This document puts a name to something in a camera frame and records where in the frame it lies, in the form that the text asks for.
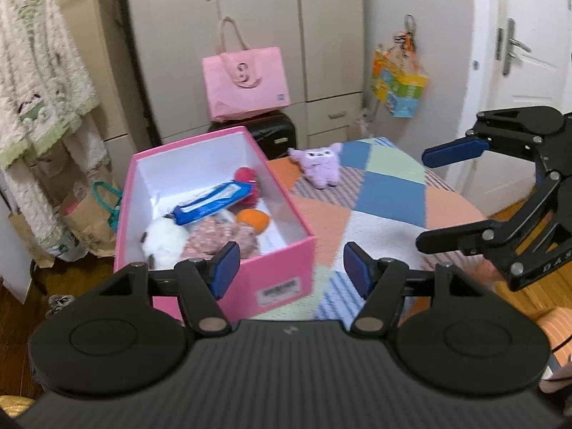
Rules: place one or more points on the cream fluffy pajama pants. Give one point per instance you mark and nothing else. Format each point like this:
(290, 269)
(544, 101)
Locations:
(27, 196)

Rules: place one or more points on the orange plush toy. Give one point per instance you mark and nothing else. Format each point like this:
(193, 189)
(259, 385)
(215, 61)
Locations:
(252, 220)

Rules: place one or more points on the red plush toy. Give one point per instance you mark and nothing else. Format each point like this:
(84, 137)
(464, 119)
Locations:
(245, 176)

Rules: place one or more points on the cream fluffy pajama jacket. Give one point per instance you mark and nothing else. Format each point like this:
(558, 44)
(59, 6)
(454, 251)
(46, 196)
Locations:
(40, 76)

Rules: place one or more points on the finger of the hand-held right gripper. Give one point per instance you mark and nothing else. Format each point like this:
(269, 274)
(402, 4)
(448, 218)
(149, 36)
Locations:
(451, 152)
(451, 237)

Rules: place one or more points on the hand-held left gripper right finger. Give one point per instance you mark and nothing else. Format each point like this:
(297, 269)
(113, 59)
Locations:
(357, 268)

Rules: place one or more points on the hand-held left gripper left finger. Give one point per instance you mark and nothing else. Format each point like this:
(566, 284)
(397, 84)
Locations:
(225, 268)

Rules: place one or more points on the black suitcase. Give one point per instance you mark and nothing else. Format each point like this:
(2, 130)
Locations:
(272, 134)

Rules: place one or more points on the blue wet wipes packet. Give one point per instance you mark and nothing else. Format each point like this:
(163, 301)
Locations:
(210, 203)

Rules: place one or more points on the patchwork blanket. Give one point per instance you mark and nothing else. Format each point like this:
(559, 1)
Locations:
(388, 205)

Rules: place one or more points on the pink tote bag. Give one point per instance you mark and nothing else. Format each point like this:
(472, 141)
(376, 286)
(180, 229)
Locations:
(245, 85)

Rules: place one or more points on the colourful gift bag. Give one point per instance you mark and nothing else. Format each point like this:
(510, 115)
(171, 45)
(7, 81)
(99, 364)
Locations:
(397, 89)

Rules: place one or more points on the beige wardrobe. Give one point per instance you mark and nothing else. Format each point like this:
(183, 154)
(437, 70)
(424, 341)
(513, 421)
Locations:
(268, 9)

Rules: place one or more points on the pair of shoes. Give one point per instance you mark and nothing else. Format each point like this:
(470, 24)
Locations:
(60, 304)

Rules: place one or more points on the white panda plush toy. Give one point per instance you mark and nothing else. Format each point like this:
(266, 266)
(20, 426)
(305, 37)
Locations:
(163, 239)

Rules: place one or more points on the pink cardboard box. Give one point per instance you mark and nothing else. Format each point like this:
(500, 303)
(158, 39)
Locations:
(286, 259)

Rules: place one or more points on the printed paper sheet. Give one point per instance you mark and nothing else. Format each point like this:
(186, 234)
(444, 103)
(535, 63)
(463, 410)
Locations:
(272, 241)

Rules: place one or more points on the beige wooden cabinet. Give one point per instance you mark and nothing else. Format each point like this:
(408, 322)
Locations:
(89, 31)

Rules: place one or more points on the purple plush toy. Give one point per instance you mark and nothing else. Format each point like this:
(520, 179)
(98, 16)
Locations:
(319, 165)

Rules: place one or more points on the pink floral cloth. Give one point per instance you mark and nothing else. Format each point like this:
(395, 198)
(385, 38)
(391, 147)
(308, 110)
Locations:
(223, 237)

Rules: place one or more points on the yellow blanket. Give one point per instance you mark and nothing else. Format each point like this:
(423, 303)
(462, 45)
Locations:
(15, 406)

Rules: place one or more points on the white refrigerator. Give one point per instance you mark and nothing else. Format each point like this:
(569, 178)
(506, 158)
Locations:
(447, 53)

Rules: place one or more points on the white door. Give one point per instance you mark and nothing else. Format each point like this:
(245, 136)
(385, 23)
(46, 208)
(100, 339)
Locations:
(545, 76)

